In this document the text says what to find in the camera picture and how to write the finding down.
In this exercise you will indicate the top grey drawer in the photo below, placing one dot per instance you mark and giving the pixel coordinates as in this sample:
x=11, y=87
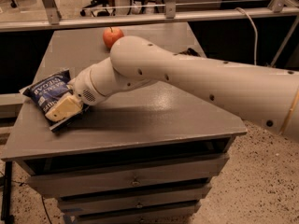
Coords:
x=127, y=176

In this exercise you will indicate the grey drawer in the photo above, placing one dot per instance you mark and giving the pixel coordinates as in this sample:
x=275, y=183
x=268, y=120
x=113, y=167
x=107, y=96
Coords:
x=127, y=176
x=135, y=200
x=142, y=215

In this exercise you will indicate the black snack bar wrapper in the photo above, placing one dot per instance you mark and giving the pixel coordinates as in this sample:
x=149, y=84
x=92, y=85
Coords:
x=191, y=52

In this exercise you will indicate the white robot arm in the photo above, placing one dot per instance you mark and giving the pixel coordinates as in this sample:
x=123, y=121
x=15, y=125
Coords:
x=267, y=97

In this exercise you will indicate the blue chip bag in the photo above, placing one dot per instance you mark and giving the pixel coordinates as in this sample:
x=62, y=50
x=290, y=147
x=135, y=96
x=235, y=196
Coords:
x=46, y=92

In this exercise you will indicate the grey drawer cabinet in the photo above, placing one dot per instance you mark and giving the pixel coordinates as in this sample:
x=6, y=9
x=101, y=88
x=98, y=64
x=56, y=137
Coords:
x=155, y=123

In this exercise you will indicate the bottom grey drawer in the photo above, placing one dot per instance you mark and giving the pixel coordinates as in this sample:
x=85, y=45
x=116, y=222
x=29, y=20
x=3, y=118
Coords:
x=142, y=215

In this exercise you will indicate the middle grey drawer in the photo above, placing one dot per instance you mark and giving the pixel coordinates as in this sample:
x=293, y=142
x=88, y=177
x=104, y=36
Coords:
x=135, y=200

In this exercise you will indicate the metal railing frame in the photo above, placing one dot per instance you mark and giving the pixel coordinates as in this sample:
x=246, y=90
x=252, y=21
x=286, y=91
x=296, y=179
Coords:
x=31, y=15

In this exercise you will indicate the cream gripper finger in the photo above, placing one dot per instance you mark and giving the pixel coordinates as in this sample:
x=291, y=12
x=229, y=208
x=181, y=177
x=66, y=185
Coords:
x=66, y=107

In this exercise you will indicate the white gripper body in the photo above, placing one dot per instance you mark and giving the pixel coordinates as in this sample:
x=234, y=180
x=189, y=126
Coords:
x=83, y=85

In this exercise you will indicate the red apple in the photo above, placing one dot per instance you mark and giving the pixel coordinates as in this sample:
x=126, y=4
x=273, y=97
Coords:
x=111, y=35

